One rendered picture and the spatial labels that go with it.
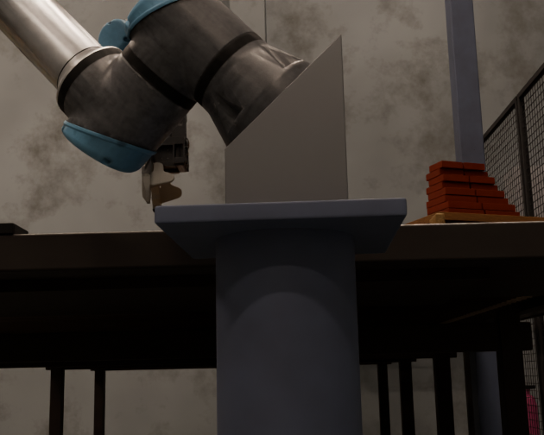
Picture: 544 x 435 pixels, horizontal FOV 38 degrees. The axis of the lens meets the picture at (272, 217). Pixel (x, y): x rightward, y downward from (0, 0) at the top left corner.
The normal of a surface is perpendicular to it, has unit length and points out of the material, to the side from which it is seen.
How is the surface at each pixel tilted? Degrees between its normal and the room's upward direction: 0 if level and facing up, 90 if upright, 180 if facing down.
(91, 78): 86
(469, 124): 90
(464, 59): 90
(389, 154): 90
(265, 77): 73
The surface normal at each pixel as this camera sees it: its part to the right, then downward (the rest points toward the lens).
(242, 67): -0.26, -0.40
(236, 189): -0.06, -0.19
